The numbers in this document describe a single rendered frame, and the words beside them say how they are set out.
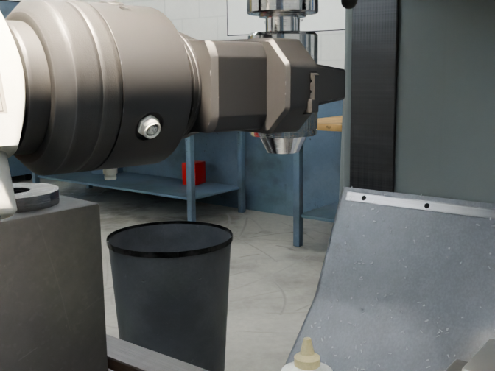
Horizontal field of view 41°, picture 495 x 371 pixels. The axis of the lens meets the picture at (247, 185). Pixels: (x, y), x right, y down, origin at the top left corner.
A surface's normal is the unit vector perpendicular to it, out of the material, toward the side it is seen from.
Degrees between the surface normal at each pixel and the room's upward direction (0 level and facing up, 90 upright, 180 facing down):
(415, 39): 90
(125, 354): 0
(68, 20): 43
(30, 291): 90
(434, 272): 64
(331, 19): 90
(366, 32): 90
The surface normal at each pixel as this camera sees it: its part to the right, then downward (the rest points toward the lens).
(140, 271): -0.32, 0.23
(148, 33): 0.54, -0.49
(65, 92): -0.05, 0.21
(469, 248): -0.54, -0.31
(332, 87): 0.67, 0.12
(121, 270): -0.69, 0.19
